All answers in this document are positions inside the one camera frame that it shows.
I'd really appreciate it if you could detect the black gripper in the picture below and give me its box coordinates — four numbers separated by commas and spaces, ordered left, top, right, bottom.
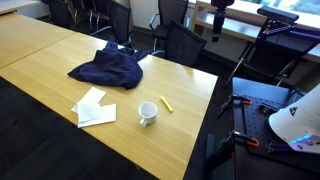
210, 0, 235, 43

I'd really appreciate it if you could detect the yellow marker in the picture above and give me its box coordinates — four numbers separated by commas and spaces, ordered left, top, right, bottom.
160, 95, 174, 114

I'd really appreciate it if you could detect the white ceramic mug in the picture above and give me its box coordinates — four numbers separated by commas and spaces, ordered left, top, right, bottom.
138, 101, 159, 128

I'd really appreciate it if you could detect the light wooden window bench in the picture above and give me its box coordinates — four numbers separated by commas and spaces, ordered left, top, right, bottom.
190, 0, 320, 65

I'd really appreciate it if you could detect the black mesh office chair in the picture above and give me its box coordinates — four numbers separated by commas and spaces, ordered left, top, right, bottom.
68, 0, 112, 34
41, 0, 73, 30
148, 0, 192, 52
89, 0, 133, 48
150, 18, 208, 68

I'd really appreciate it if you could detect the black orange bar clamp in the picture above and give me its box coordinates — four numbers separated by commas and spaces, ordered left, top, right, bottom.
204, 130, 261, 168
217, 93, 253, 120

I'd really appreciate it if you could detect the black robot stand cart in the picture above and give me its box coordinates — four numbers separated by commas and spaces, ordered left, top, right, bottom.
204, 76, 320, 180

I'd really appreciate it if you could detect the navy blue cloth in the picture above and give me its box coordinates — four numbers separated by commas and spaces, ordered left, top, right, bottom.
67, 40, 150, 91

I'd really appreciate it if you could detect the white paper napkin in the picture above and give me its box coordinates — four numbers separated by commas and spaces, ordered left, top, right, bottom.
79, 103, 118, 128
70, 86, 108, 114
76, 102, 103, 129

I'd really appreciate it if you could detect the black camera tripod stand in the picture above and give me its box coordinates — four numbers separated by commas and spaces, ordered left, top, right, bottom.
223, 18, 320, 89

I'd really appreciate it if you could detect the black stereo camera bar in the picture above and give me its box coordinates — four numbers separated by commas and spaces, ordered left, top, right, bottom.
256, 5, 300, 25

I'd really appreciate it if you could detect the small black bracket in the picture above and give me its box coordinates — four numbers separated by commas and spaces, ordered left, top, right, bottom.
258, 103, 278, 116

